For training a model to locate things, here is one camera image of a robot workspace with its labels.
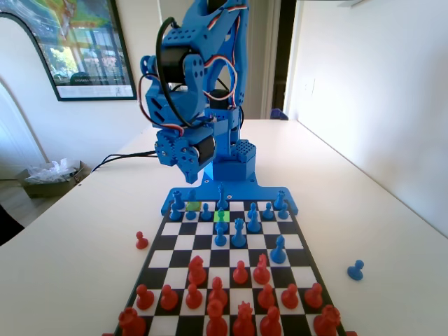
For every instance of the blue chess queen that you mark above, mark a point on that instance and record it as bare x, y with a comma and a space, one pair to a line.
238, 234

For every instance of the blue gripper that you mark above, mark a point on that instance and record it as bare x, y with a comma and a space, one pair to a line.
186, 152

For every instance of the blue printed robot arm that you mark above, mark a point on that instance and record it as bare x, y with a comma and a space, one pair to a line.
231, 171

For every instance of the brown cardboard box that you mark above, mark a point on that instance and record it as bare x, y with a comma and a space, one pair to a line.
42, 190

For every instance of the blue chair back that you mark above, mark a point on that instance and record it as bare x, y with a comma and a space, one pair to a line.
278, 113

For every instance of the black framed wall poster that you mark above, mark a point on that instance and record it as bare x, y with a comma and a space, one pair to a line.
87, 52

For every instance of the black and white chessboard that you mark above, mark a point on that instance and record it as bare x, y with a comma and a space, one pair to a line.
175, 260

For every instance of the blue printed base plate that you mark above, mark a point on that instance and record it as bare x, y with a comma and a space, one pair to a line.
259, 194

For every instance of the red plastic chess knight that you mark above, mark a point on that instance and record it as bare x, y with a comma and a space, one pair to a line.
261, 270
197, 271

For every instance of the white door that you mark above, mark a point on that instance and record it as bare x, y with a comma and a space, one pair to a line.
266, 52

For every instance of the white light switch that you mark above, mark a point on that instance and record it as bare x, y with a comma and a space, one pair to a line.
310, 87

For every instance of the red plastic chess rook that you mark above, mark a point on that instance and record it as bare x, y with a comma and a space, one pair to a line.
327, 320
132, 322

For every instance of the red plastic chess queen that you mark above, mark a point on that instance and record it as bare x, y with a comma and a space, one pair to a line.
244, 322

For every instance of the clear crumpled plastic wrap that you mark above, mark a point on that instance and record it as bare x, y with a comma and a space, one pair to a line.
52, 171

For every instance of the black chair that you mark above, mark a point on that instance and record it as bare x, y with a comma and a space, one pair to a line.
8, 224

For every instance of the red plastic chess bishop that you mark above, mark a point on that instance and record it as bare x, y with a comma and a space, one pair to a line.
270, 322
217, 290

